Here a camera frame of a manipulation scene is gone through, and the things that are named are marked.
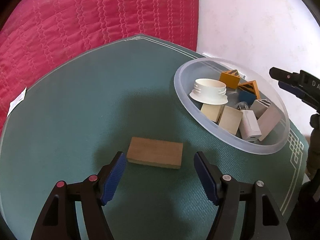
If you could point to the white paper sheet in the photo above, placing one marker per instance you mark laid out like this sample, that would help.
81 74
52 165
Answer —
16 101

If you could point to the white phone charger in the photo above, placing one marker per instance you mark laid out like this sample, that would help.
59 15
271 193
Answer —
249 128

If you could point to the grey wooden wedge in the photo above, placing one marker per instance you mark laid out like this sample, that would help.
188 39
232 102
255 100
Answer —
268 121

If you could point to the tan wooden wedge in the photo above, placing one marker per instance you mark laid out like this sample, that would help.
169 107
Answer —
212 112

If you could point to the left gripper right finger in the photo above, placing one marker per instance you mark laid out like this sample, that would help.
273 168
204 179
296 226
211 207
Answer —
262 216

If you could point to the orange striped wedge front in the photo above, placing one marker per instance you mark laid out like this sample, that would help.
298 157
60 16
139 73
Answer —
251 87

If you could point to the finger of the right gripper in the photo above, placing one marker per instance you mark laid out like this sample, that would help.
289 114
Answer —
292 89
282 75

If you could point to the red quilted blanket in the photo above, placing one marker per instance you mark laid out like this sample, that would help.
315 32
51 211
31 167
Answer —
40 35

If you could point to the beige wooden wedge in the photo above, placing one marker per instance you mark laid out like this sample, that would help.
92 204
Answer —
230 119

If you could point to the blue block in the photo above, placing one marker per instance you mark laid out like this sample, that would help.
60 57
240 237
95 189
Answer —
247 97

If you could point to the white zebra striped wedge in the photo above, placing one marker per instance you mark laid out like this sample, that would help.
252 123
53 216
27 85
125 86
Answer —
259 106

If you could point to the brown wooden block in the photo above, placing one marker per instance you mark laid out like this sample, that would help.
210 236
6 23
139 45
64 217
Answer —
157 153

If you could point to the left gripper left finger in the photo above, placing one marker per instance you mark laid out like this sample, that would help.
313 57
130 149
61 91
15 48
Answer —
58 219

